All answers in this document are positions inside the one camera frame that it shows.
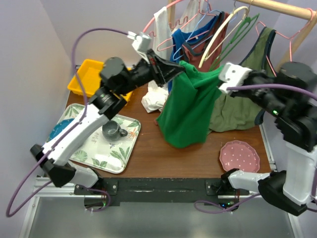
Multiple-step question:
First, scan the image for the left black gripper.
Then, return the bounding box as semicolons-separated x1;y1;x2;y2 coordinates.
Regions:
117;49;185;96

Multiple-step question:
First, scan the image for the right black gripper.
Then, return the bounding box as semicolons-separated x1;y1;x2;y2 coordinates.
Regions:
228;65;289;118

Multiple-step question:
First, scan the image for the olive green tank top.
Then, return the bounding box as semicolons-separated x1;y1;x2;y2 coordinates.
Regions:
208;27;276;133

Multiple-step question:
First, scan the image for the bright green tank top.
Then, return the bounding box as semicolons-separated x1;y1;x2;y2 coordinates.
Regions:
156;61;223;148

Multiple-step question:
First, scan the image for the green plastic hanger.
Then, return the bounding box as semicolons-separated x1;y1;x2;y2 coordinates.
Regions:
210;13;260;71

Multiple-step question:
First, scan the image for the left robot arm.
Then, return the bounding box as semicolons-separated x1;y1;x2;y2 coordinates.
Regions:
30;49;185;194

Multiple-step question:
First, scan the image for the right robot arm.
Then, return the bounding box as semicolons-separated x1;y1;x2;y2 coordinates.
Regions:
218;61;317;216

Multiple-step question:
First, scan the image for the white tank top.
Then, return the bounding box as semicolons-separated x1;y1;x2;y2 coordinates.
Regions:
141;0;206;114

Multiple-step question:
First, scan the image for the blue tank top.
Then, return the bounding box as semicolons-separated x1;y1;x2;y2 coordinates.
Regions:
167;13;221;94

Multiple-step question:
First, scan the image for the cream wooden hanger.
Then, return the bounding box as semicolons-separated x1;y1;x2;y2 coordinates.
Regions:
198;5;250;69

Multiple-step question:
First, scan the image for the rust red tank top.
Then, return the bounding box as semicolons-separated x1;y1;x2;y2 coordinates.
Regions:
153;12;229;67

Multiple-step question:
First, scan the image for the large pink hanger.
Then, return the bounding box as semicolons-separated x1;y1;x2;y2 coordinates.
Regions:
143;0;212;40

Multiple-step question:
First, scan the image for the pink hanger right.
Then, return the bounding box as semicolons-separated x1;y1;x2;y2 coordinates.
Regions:
266;8;315;76

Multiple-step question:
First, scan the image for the pink dotted plate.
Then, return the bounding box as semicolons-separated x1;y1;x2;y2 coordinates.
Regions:
219;140;260;173

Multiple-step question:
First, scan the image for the yellow plastic bin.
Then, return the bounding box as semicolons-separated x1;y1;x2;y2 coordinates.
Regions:
67;59;134;106

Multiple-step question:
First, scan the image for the grey ceramic mug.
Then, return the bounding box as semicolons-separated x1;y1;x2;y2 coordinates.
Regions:
102;120;128;141

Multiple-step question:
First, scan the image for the floral serving tray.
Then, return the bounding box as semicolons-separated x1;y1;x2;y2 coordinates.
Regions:
70;115;141;174

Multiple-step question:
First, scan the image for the blue dotted plate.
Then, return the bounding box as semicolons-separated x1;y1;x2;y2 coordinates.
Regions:
47;119;74;142

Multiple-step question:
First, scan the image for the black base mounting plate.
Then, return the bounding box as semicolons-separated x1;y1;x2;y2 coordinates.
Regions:
74;177;251;208

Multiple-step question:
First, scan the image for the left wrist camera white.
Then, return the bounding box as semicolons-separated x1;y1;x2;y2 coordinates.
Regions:
127;31;152;64

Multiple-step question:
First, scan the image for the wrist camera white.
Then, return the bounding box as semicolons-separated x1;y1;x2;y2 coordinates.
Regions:
127;31;152;64
218;62;253;94

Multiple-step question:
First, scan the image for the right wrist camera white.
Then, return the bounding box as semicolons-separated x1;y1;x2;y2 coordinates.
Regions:
218;62;253;94

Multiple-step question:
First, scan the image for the light blue wire hanger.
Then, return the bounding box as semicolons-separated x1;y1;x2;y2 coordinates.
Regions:
170;10;225;62

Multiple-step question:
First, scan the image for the small pink wire hanger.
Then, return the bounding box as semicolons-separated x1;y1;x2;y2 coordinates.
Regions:
154;21;214;52

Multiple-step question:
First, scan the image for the wooden clothes rail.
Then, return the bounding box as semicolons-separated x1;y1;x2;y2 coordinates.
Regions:
239;0;317;69

